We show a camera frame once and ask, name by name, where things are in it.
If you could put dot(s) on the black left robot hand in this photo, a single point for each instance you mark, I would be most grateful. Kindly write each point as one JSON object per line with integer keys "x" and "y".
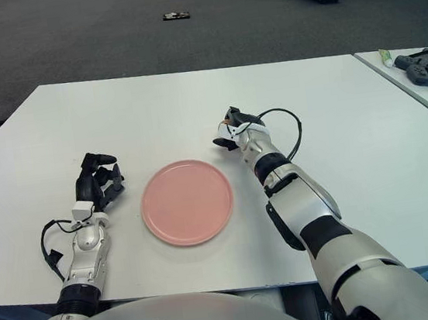
{"x": 84, "y": 185}

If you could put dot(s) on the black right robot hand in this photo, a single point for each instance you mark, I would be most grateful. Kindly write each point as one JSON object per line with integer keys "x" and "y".
{"x": 238, "y": 118}

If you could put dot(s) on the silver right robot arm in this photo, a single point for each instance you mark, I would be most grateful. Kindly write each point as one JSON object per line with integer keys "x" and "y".
{"x": 308, "y": 199}

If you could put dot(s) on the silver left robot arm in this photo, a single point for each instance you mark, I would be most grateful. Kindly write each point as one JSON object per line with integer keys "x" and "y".
{"x": 87, "y": 242}

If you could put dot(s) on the pink round plate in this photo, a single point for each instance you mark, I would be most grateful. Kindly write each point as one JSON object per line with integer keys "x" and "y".
{"x": 188, "y": 204}

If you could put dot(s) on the flat black floor tray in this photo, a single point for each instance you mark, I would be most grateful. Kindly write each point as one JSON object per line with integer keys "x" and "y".
{"x": 177, "y": 15}

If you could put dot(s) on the green white tube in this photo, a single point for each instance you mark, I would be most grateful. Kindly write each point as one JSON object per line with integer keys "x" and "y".
{"x": 386, "y": 57}

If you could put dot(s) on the blue grey table frame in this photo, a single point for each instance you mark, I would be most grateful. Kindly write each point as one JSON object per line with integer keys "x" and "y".
{"x": 14, "y": 314}

